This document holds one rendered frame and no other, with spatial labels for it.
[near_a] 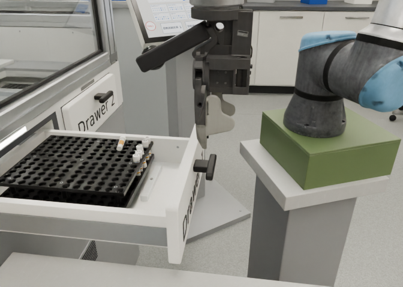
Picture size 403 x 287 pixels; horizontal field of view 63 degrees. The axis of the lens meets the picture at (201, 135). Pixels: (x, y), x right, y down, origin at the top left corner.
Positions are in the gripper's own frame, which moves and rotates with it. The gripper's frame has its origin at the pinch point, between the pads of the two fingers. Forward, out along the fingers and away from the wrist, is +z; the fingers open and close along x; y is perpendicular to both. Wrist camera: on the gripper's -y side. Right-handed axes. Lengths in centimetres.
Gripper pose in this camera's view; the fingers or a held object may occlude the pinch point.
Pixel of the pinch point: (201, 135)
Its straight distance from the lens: 54.9
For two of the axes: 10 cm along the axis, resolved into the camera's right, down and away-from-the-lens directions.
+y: 9.9, 0.5, -1.0
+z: 0.0, 8.9, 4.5
